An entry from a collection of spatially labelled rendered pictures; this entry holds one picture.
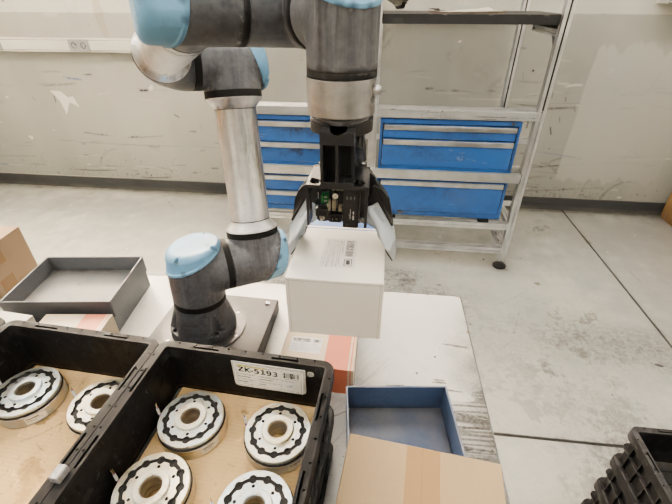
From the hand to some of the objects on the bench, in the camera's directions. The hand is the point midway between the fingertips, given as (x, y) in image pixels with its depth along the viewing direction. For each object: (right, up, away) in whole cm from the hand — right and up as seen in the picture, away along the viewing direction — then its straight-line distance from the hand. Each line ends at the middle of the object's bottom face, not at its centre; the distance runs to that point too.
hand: (341, 254), depth 57 cm
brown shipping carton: (+9, -50, -2) cm, 51 cm away
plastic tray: (-69, -15, +52) cm, 88 cm away
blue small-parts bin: (+11, -36, +19) cm, 42 cm away
